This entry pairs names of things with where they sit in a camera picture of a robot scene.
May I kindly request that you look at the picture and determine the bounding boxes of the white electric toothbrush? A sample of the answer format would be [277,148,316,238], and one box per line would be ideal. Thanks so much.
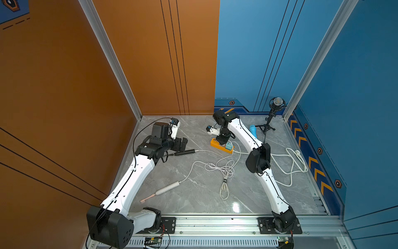
[140,181,180,203]

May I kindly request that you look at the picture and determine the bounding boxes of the left green circuit board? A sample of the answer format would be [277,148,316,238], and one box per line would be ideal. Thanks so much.
[144,237,163,248]

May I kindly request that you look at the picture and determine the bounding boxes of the aluminium front rail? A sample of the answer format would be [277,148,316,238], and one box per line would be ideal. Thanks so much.
[88,214,349,238]

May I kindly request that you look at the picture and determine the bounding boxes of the beige cable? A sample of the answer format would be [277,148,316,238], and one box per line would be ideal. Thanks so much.
[219,177,231,200]

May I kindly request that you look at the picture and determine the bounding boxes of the orange power strip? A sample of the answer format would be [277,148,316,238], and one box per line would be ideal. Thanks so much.
[210,138,234,154]

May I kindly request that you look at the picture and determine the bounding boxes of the white usb cable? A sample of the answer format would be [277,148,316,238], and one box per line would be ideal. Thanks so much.
[178,141,241,184]

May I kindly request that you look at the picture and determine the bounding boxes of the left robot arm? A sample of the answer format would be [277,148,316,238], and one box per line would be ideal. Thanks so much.
[87,118,188,249]

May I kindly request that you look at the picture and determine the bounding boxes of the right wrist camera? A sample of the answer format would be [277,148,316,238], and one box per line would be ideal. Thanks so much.
[206,125,220,136]

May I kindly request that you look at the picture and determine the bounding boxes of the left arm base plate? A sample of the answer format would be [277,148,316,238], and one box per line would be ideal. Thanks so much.
[138,216,176,234]

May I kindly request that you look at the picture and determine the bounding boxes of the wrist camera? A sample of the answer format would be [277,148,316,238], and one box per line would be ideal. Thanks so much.
[206,125,220,136]
[169,118,180,140]

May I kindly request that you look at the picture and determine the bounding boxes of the teal charger cube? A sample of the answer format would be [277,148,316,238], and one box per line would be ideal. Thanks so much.
[225,141,234,151]

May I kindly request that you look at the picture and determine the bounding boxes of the blue microphone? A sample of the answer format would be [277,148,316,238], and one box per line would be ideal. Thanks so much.
[249,125,257,138]

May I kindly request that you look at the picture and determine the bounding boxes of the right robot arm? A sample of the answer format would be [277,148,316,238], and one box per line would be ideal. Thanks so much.
[213,110,298,233]

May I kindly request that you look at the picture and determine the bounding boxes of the black electric toothbrush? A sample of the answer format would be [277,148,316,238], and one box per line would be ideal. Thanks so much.
[170,149,195,156]

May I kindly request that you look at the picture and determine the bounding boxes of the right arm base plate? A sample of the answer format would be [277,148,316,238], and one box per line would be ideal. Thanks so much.
[257,217,303,236]

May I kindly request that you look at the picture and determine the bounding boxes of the right green circuit board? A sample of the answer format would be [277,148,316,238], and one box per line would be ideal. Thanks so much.
[277,237,294,246]

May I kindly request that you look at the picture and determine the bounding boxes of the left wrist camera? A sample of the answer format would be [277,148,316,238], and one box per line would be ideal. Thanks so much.
[169,118,180,140]

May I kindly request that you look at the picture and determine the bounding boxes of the green circuit board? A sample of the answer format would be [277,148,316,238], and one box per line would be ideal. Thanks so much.
[144,237,163,248]
[277,237,294,246]

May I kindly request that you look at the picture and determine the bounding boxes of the white power strip cord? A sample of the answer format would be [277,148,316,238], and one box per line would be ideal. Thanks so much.
[234,147,309,188]

